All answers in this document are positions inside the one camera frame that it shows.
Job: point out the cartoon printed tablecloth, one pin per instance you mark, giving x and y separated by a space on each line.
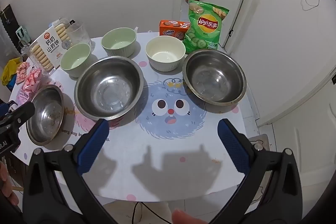
157 161

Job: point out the person's bare leg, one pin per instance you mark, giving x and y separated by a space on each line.
186 217

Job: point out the ribbed green ceramic bowl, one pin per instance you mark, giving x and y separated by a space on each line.
119 40

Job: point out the small stainless steel bowl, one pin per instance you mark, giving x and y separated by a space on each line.
47 113

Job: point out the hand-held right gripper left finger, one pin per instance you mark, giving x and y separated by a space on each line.
93 145

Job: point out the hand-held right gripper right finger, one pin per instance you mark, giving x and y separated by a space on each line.
232 145

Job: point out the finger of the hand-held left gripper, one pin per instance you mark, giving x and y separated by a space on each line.
5 109
22 112

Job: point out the orange biscuit box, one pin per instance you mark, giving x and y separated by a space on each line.
172 29

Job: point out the person's left hand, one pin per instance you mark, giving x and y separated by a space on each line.
6 192

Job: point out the large stainless steel bowl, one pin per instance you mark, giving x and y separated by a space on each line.
110 87

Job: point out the yellow plastic bag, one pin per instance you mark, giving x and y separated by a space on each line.
10 70

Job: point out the green chip bag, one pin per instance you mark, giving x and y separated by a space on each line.
204 27

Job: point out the smooth green ceramic bowl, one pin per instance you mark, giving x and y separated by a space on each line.
76 61

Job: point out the pink snack packet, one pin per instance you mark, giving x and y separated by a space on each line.
22 71

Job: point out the clear plastic biscuit box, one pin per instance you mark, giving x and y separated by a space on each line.
50 45

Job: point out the clear glass pitcher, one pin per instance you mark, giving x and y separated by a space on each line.
78 32

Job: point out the cream ribbed ceramic bowl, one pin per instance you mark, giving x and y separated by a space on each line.
165 53

